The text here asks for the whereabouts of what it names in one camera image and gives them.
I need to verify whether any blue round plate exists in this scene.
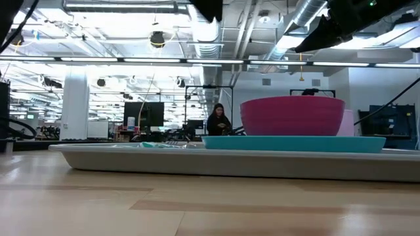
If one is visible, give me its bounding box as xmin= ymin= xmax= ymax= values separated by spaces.
xmin=201 ymin=136 xmax=387 ymax=154

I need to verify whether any person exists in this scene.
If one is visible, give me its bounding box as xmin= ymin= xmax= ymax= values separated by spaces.
xmin=206 ymin=103 xmax=232 ymax=136

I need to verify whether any silver ventilation duct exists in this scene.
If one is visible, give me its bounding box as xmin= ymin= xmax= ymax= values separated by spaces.
xmin=272 ymin=0 xmax=329 ymax=60
xmin=192 ymin=0 xmax=224 ymax=106

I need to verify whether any blue and black machine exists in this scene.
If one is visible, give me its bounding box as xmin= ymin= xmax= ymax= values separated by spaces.
xmin=357 ymin=104 xmax=418 ymax=150

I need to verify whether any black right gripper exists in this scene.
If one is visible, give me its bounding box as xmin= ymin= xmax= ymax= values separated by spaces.
xmin=293 ymin=0 xmax=418 ymax=54

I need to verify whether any long ceiling light strip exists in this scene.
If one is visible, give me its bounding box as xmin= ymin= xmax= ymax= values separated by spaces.
xmin=0 ymin=56 xmax=420 ymax=69

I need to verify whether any teal cloth napkin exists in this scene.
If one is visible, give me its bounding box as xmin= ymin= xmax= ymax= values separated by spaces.
xmin=113 ymin=141 xmax=188 ymax=149

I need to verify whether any grey plastic tray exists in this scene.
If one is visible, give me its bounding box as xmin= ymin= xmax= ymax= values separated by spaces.
xmin=48 ymin=142 xmax=420 ymax=183

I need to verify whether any magenta plastic bowl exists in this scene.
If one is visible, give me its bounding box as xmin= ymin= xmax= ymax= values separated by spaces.
xmin=240 ymin=95 xmax=346 ymax=137

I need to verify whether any black equipment cabinet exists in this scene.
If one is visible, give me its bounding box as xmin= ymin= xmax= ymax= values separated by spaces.
xmin=0 ymin=81 xmax=11 ymax=153

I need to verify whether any white room pillar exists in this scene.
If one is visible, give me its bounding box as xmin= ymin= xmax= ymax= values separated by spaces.
xmin=60 ymin=70 xmax=91 ymax=141

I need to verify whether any black computer monitor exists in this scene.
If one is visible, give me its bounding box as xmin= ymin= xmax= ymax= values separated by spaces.
xmin=123 ymin=102 xmax=165 ymax=128

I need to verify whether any black round ceiling lamp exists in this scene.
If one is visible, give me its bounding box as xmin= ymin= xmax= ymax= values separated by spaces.
xmin=150 ymin=31 xmax=166 ymax=49

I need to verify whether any black aluminium table frame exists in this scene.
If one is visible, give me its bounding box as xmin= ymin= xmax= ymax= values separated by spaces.
xmin=12 ymin=139 xmax=204 ymax=152

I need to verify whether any white board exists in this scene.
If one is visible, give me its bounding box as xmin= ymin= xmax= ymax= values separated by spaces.
xmin=87 ymin=120 xmax=110 ymax=139

